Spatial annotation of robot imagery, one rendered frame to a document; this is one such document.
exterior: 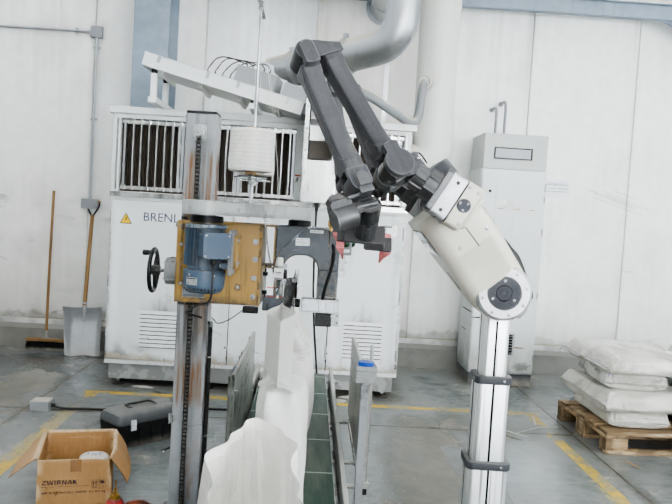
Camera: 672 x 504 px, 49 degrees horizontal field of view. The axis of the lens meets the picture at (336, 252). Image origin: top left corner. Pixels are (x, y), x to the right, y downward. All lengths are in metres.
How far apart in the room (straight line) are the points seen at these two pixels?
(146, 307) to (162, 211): 0.73
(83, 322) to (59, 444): 3.06
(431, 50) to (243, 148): 3.60
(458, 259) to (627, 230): 5.48
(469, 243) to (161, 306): 3.93
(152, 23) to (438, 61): 2.45
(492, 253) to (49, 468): 2.29
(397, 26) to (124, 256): 2.59
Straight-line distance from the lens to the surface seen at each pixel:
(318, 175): 5.04
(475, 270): 2.08
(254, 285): 2.84
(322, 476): 2.97
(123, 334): 5.79
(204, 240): 2.57
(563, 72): 7.33
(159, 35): 6.68
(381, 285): 5.59
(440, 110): 5.98
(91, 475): 3.61
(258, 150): 2.63
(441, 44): 6.07
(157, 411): 4.52
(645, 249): 7.53
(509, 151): 6.48
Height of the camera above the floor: 1.40
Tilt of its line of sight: 3 degrees down
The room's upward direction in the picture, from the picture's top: 3 degrees clockwise
